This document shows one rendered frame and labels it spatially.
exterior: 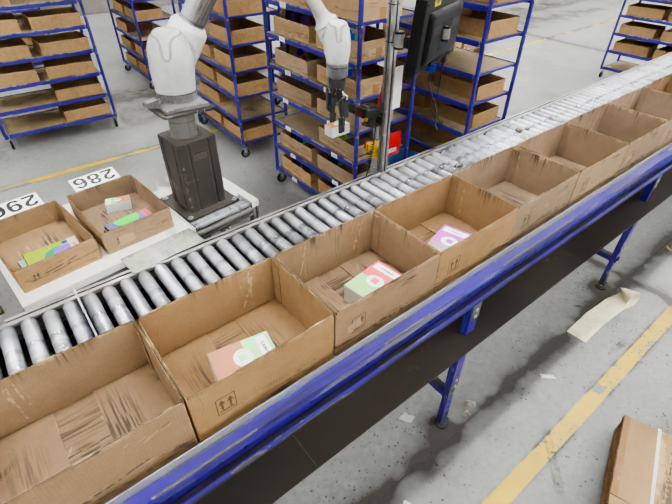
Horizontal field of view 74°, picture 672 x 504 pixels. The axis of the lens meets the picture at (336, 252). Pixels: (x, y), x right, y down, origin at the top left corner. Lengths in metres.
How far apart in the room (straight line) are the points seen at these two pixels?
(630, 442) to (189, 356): 1.77
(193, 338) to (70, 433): 0.35
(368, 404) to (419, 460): 0.68
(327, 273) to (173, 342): 0.52
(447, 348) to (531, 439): 0.78
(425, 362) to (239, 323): 0.65
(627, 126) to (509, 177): 0.81
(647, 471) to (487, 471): 0.59
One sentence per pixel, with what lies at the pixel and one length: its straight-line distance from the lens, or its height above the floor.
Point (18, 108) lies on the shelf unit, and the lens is 5.09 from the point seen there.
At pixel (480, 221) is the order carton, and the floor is 0.93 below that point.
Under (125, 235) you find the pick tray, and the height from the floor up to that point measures 0.80.
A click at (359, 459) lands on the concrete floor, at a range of 2.09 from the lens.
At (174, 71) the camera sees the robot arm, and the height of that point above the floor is 1.35.
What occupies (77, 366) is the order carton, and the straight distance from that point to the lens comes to 1.25.
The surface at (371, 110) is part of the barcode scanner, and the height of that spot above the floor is 1.08.
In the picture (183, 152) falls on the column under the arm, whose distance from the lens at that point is 1.95.
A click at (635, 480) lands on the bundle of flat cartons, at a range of 2.23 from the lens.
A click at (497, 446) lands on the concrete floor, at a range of 2.23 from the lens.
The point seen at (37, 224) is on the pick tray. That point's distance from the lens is 2.26.
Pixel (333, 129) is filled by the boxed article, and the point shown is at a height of 1.06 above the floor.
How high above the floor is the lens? 1.86
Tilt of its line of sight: 39 degrees down
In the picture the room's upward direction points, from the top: straight up
